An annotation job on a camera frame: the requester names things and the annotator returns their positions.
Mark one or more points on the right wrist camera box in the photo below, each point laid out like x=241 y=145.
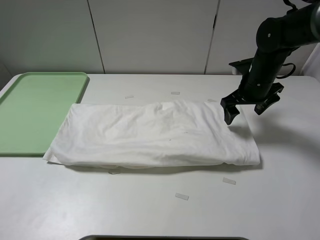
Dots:
x=241 y=67

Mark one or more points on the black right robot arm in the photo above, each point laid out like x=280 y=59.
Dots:
x=276 y=39

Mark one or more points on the white short sleeve shirt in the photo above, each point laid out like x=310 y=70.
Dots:
x=178 y=133

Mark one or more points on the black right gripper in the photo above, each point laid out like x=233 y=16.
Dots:
x=251 y=92

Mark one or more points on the clear tape piece near left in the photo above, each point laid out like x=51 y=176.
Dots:
x=114 y=171

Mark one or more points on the clear tape piece near centre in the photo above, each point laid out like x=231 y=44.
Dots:
x=182 y=196

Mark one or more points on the green plastic tray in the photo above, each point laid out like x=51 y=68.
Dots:
x=33 y=109

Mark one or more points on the clear tape piece near right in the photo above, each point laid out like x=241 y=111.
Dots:
x=229 y=181

